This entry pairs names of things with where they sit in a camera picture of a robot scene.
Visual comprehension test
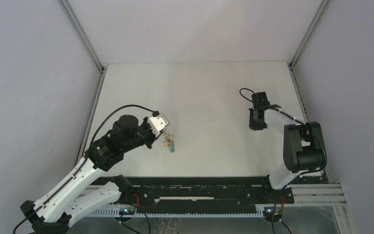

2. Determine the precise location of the left black camera cable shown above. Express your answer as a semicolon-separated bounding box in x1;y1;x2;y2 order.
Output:
12;104;160;234

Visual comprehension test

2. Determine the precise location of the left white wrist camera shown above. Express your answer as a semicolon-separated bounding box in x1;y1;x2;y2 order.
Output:
147;113;169;136

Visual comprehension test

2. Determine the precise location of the white slotted cable duct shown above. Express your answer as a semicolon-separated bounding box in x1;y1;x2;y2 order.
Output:
84;206;264;218

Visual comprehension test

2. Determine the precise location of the right black camera cable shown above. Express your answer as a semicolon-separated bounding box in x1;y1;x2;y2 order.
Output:
239;88;328;176

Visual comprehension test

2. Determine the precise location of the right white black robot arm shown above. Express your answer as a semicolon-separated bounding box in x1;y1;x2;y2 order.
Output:
249;92;327;203

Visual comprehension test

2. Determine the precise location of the right aluminium frame post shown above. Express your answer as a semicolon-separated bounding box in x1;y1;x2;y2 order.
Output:
288;0;331;181

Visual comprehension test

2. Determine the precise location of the keyring with coloured keys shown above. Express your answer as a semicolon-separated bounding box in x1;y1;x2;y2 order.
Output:
162;131;175;153

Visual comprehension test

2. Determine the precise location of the black camera cable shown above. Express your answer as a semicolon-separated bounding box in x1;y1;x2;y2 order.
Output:
239;88;328;176
12;104;160;234

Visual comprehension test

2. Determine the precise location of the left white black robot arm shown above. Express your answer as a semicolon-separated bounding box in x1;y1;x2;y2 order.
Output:
20;114;169;234

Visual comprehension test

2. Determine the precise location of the left aluminium frame post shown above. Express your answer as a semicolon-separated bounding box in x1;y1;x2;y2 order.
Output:
59;0;105;166

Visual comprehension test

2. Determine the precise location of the aluminium frame post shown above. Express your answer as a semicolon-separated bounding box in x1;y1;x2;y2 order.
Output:
288;0;331;181
59;0;105;166

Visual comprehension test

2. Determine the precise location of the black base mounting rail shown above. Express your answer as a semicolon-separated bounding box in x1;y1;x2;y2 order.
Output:
87;175;296;215

